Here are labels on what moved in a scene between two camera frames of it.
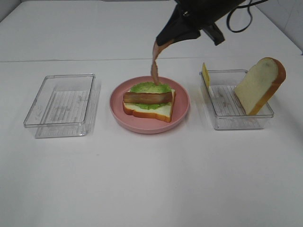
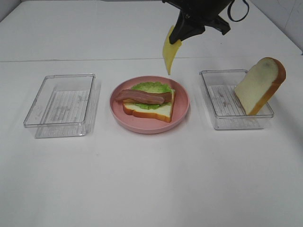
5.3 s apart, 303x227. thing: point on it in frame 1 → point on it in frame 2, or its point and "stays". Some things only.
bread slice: [163, 113] stays
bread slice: [260, 84] stays
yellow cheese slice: [205, 74] → [169, 50]
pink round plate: [142, 125] stays
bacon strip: [157, 48] → [139, 98]
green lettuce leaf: [148, 87] stays
